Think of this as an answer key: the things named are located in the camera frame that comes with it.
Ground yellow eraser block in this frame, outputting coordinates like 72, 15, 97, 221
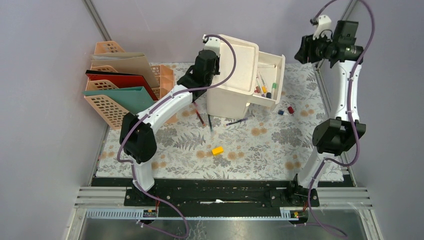
211, 146, 224, 156

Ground red ring binder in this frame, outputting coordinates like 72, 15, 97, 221
85, 70, 158, 101

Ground blue pen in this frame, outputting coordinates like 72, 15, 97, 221
226, 117, 248, 126

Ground red marker cap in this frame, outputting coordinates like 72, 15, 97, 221
287, 106, 295, 114

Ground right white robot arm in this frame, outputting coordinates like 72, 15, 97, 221
285, 14, 366, 206

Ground beige notebook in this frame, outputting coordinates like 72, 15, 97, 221
91, 52, 160, 88

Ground clear green pen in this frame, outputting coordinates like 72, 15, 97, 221
207, 114, 214, 134

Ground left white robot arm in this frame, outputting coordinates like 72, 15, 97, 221
117, 34, 224, 206

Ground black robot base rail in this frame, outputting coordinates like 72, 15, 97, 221
91, 177, 355, 218

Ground teal folder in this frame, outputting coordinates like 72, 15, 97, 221
82, 86, 155, 115

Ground yellow capped white marker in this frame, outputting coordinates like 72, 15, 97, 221
256, 73, 268, 95

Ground floral table mat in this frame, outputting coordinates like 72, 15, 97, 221
95, 62, 345, 182

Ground aluminium corner frame post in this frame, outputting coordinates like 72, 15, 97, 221
82, 0, 112, 41

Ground orange clear pen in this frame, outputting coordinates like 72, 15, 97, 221
195, 110, 206, 127

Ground green capped white marker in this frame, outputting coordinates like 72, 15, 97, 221
265, 82, 278, 99

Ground peach plastic file organizer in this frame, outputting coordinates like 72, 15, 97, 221
82, 40, 178, 131

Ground white three-drawer cabinet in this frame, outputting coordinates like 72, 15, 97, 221
204, 34, 259, 119

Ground white top drawer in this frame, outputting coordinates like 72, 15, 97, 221
249, 51, 286, 111

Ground dark red capped marker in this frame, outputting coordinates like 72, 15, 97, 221
255, 78, 262, 95

